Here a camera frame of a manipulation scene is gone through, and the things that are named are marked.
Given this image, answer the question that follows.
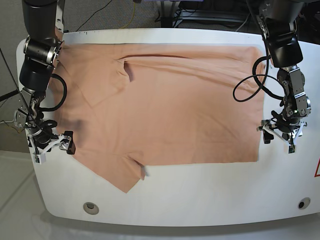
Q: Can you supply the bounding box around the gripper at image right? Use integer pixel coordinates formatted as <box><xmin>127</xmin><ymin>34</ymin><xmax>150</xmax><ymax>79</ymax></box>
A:
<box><xmin>256</xmin><ymin>117</ymin><xmax>308</xmax><ymax>147</ymax></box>

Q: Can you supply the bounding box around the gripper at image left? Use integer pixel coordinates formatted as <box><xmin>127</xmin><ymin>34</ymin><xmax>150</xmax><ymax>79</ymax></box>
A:
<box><xmin>27</xmin><ymin>131</ymin><xmax>76</xmax><ymax>155</ymax></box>

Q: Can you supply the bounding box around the peach orange T-shirt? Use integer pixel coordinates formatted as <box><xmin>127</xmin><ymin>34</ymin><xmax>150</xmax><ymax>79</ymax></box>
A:
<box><xmin>54</xmin><ymin>44</ymin><xmax>264</xmax><ymax>193</ymax></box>

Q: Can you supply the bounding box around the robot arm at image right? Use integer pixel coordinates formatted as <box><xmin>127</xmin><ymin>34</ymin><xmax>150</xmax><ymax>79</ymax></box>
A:
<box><xmin>246</xmin><ymin>0</ymin><xmax>312</xmax><ymax>154</ymax></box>

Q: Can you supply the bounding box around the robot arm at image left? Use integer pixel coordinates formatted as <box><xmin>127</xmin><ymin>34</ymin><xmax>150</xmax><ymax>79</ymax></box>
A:
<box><xmin>15</xmin><ymin>0</ymin><xmax>76</xmax><ymax>164</ymax></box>

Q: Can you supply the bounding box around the black bar at left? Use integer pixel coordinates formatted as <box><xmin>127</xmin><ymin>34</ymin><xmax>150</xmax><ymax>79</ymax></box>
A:
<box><xmin>0</xmin><ymin>89</ymin><xmax>20</xmax><ymax>102</ymax></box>

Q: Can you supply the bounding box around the black desk leg base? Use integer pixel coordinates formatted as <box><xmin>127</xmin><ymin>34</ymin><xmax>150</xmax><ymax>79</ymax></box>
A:
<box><xmin>158</xmin><ymin>0</ymin><xmax>176</xmax><ymax>28</ymax></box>

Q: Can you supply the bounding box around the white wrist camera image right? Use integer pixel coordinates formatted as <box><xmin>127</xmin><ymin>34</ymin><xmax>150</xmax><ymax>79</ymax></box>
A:
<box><xmin>288</xmin><ymin>144</ymin><xmax>296</xmax><ymax>154</ymax></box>

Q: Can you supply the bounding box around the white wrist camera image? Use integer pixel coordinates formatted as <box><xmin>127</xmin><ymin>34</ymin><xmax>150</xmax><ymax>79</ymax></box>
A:
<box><xmin>288</xmin><ymin>144</ymin><xmax>296</xmax><ymax>154</ymax></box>
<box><xmin>31</xmin><ymin>153</ymin><xmax>46</xmax><ymax>165</ymax></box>

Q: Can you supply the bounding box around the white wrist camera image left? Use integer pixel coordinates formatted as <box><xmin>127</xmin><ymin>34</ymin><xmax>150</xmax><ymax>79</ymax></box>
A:
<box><xmin>31</xmin><ymin>153</ymin><xmax>46</xmax><ymax>165</ymax></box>

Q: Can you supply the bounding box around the left table cable grommet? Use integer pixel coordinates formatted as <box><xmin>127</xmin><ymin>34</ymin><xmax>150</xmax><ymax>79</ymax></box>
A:
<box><xmin>83</xmin><ymin>202</ymin><xmax>99</xmax><ymax>215</ymax></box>

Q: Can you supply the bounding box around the table cable grommet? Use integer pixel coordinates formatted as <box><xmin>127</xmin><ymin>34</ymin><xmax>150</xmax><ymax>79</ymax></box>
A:
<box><xmin>83</xmin><ymin>202</ymin><xmax>99</xmax><ymax>215</ymax></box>
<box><xmin>298</xmin><ymin>197</ymin><xmax>311</xmax><ymax>210</ymax></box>

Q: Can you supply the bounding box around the right table cable grommet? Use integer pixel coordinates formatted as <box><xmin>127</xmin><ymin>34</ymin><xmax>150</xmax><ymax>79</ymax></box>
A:
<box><xmin>298</xmin><ymin>197</ymin><xmax>311</xmax><ymax>210</ymax></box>

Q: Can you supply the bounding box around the aluminium frame rail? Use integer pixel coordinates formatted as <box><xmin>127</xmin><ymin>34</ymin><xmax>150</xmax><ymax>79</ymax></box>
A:
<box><xmin>179</xmin><ymin>9</ymin><xmax>259</xmax><ymax>34</ymax></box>

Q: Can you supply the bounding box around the black floor cable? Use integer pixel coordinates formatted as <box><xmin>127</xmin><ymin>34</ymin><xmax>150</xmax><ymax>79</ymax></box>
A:
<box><xmin>77</xmin><ymin>0</ymin><xmax>117</xmax><ymax>32</ymax></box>

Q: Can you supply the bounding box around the yellow floor cable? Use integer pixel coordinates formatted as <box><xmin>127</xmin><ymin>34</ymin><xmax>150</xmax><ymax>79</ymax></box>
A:
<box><xmin>120</xmin><ymin>3</ymin><xmax>137</xmax><ymax>30</ymax></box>

